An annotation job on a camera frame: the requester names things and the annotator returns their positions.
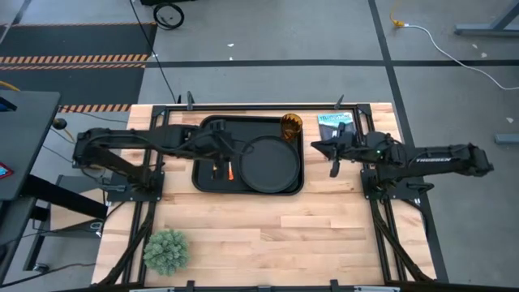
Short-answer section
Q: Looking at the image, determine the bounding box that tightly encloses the coiled black cable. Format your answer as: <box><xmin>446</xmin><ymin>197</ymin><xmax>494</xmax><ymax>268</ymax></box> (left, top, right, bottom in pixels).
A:
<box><xmin>152</xmin><ymin>2</ymin><xmax>186</xmax><ymax>31</ymax></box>

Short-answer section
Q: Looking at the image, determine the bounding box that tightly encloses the long black floor cable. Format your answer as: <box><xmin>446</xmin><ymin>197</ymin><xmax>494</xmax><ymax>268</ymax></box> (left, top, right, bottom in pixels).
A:
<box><xmin>128</xmin><ymin>0</ymin><xmax>180</xmax><ymax>103</ymax></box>

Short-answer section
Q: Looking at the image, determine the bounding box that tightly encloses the green artificial plant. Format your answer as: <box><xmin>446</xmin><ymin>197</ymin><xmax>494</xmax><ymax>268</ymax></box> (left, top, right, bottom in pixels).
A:
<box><xmin>143</xmin><ymin>229</ymin><xmax>191</xmax><ymax>277</ymax></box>

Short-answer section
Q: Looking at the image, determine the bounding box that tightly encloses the amber translucent cup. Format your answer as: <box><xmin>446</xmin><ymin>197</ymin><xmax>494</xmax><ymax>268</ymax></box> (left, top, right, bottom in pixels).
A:
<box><xmin>280</xmin><ymin>113</ymin><xmax>304</xmax><ymax>141</ymax></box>

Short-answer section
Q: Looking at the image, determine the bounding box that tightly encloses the grey metal desk foot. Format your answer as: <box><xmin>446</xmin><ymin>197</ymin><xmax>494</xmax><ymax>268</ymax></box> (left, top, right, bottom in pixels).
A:
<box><xmin>453</xmin><ymin>0</ymin><xmax>519</xmax><ymax>37</ymax></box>

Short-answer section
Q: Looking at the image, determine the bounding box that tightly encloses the black aluminium table frame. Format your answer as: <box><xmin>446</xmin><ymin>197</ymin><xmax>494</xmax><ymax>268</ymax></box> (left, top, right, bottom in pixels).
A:
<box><xmin>97</xmin><ymin>92</ymin><xmax>449</xmax><ymax>292</ymax></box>

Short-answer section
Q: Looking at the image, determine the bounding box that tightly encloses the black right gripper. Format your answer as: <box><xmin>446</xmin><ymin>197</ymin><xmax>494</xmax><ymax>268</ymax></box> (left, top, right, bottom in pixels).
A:
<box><xmin>311</xmin><ymin>121</ymin><xmax>368</xmax><ymax>179</ymax></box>

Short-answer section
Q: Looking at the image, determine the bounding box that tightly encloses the blue printed booklet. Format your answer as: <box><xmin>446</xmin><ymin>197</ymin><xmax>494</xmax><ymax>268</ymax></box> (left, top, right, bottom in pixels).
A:
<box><xmin>316</xmin><ymin>112</ymin><xmax>358</xmax><ymax>141</ymax></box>

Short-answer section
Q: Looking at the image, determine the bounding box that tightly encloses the dark grey desk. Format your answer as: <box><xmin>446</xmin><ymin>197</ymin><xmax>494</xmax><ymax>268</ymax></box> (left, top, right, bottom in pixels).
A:
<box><xmin>0</xmin><ymin>89</ymin><xmax>109</xmax><ymax>285</ymax></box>

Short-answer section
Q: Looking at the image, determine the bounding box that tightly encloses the black rectangular plastic tray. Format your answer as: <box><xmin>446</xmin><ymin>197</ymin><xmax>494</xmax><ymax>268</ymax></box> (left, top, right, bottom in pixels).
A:
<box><xmin>191</xmin><ymin>114</ymin><xmax>305</xmax><ymax>196</ymax></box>

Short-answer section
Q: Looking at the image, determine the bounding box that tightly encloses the black hazard-striped floor mat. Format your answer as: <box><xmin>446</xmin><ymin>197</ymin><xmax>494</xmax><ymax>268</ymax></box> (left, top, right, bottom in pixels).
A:
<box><xmin>0</xmin><ymin>63</ymin><xmax>147</xmax><ymax>114</ymax></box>
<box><xmin>0</xmin><ymin>22</ymin><xmax>158</xmax><ymax>65</ymax></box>

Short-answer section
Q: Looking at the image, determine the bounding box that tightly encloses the yellow extension cable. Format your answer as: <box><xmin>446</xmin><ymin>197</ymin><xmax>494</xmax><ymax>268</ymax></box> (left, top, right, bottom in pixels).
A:
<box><xmin>388</xmin><ymin>0</ymin><xmax>406</xmax><ymax>28</ymax></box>

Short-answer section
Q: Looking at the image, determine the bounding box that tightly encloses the white floor cable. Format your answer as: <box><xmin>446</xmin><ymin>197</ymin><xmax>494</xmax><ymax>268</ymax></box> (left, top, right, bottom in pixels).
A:
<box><xmin>404</xmin><ymin>24</ymin><xmax>519</xmax><ymax>92</ymax></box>

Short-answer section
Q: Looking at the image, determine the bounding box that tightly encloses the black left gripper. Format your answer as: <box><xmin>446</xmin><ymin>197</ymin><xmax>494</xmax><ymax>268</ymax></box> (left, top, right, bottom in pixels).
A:
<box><xmin>190</xmin><ymin>118</ymin><xmax>244</xmax><ymax>182</ymax></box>

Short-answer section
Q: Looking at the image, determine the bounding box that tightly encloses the black round plate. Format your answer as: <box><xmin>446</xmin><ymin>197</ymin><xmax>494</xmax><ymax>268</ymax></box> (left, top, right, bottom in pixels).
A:
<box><xmin>238</xmin><ymin>135</ymin><xmax>302</xmax><ymax>194</ymax></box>

